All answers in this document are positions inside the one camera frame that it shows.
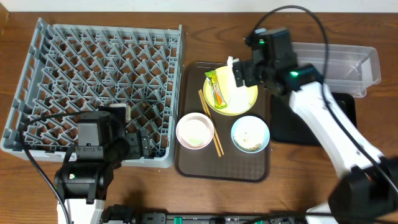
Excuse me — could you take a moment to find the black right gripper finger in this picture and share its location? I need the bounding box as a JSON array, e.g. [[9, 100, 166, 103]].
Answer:
[[233, 61, 244, 87], [243, 60, 259, 87]]

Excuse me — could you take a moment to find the white napkin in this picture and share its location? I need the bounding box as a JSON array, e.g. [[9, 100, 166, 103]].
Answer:
[[227, 56, 250, 113]]

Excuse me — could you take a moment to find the green orange snack wrapper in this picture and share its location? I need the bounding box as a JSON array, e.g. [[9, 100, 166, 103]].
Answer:
[[205, 70, 228, 109]]

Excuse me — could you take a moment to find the light blue bowl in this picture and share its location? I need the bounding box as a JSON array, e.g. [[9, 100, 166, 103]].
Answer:
[[231, 116, 271, 154]]

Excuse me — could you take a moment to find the leftover rice food waste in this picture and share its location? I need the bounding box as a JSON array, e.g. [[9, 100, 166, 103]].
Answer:
[[233, 131, 263, 152]]

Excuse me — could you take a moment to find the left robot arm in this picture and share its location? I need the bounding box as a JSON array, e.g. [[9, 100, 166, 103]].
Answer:
[[55, 103, 150, 223]]

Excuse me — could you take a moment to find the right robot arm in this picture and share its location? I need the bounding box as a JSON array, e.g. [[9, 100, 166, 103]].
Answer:
[[227, 29, 397, 223]]

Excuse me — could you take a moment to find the grey plastic dishwasher rack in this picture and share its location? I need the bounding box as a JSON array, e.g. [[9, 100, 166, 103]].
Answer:
[[1, 19, 185, 168]]

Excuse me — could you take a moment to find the yellow round plate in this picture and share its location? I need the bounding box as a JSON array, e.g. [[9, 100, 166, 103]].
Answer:
[[203, 66, 258, 116]]

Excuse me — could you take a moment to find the pink bowl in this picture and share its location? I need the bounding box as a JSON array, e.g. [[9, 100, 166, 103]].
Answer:
[[176, 113, 215, 150]]

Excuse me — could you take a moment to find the white cup in pink bowl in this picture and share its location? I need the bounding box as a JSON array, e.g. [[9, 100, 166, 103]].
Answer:
[[182, 119, 210, 147]]

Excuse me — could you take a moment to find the brown serving tray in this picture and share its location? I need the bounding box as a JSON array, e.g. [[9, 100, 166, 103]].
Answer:
[[175, 62, 271, 182]]

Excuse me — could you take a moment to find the black tray bin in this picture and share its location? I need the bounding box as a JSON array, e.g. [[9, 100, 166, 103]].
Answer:
[[270, 93, 357, 146]]

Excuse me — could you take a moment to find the clear plastic bin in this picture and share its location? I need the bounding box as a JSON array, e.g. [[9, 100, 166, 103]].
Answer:
[[293, 42, 381, 98]]

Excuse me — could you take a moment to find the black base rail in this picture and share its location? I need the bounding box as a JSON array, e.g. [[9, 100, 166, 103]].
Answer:
[[99, 203, 312, 224]]

